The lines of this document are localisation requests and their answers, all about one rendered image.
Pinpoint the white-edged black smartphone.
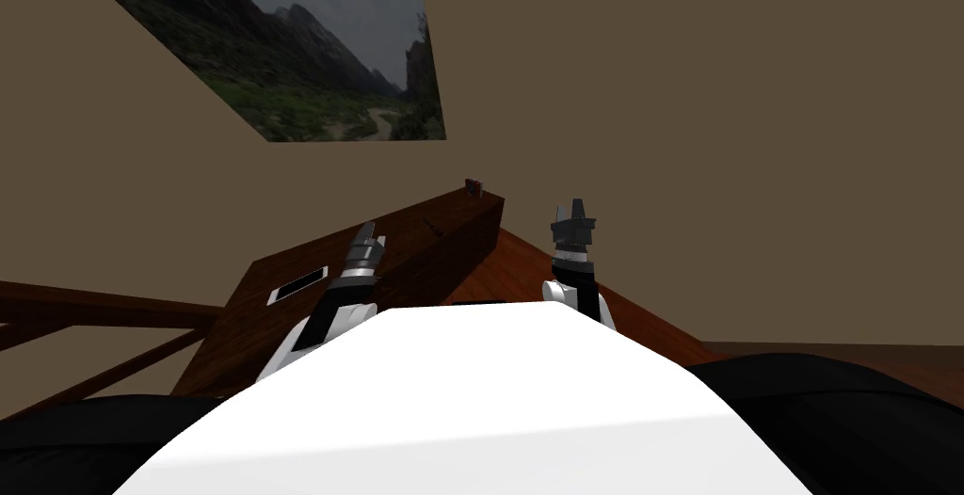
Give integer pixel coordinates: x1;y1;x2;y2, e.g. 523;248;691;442
266;264;330;308

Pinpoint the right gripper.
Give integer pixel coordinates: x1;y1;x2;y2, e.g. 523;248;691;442
550;197;599;252

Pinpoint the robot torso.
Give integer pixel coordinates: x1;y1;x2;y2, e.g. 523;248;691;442
112;299;816;495

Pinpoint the dark brown wooden desk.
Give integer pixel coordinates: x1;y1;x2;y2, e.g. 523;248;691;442
170;187;506;399

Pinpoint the mountain landscape wall picture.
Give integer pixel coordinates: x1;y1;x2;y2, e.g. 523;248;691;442
65;0;448;143

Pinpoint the brown wooden rail frame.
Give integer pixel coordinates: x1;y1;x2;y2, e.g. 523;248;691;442
0;279;225;423

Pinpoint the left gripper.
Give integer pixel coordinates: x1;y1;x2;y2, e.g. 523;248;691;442
342;220;388;274

